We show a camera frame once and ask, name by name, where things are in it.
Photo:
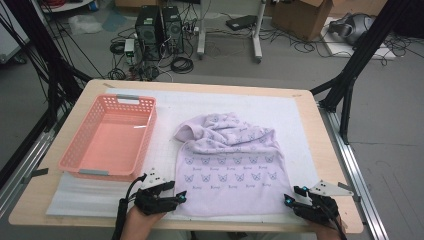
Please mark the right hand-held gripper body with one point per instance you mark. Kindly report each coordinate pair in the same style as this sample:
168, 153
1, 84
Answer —
320, 210

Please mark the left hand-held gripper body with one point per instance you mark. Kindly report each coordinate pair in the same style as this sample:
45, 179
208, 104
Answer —
150, 201

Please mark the lilac cat print towel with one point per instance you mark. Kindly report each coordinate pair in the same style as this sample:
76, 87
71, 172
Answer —
230, 180

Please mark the pink plastic basket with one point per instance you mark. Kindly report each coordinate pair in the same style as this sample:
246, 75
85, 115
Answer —
113, 143

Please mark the person's left hand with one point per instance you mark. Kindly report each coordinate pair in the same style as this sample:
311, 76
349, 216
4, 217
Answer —
141, 223

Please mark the person's right hand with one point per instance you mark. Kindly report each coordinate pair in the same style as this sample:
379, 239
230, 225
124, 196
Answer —
328, 233

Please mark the white grid mat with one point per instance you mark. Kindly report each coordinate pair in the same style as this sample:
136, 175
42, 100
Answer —
266, 103

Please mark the small white power box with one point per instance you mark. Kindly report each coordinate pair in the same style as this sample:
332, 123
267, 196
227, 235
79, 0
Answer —
129, 50

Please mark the white flat board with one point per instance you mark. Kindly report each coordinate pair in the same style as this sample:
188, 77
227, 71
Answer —
336, 48

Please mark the large black computer tower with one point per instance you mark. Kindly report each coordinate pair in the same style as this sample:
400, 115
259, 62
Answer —
148, 33

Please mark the small black computer tower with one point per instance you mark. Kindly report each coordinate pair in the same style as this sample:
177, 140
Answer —
173, 30

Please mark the white stand leg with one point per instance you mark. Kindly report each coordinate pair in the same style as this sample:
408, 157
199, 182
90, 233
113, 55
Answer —
257, 33
201, 33

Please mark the grey headset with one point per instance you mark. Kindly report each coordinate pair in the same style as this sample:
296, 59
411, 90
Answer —
353, 28

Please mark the cardboard box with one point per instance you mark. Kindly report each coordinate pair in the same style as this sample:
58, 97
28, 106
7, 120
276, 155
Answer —
300, 18

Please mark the flat black device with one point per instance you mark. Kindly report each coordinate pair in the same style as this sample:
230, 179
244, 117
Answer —
240, 22

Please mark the clear plastic bag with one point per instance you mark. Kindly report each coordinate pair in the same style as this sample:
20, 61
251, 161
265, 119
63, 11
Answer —
85, 24

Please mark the aluminium rail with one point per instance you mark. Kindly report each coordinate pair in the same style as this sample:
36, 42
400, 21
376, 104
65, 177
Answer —
356, 160
26, 163

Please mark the grey metal bracket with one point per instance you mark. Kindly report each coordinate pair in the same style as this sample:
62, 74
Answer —
36, 173

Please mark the black frame post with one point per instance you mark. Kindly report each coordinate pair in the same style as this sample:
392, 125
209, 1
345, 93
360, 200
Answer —
50, 60
360, 56

